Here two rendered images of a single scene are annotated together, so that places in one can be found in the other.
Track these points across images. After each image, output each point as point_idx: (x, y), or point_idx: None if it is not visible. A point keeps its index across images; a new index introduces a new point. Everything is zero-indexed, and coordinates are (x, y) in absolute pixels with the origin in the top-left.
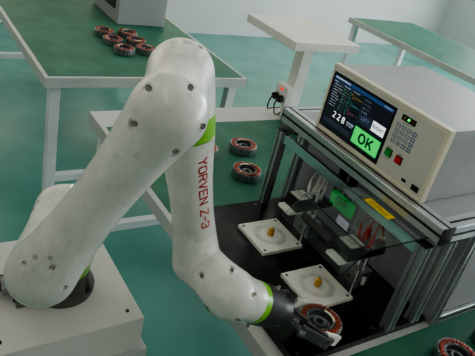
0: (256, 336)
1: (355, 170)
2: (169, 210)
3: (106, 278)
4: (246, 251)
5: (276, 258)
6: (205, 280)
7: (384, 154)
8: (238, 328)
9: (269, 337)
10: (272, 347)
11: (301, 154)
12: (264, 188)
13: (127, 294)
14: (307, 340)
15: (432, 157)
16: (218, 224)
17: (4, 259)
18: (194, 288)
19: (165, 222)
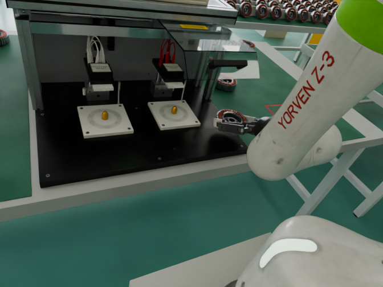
0: (223, 165)
1: (149, 10)
2: (25, 195)
3: (228, 266)
4: (125, 142)
5: (135, 125)
6: (326, 149)
7: None
8: (204, 176)
9: (222, 158)
10: (231, 159)
11: (72, 31)
12: (38, 94)
13: (247, 245)
14: (228, 137)
15: None
16: (76, 152)
17: None
18: (310, 165)
19: (40, 206)
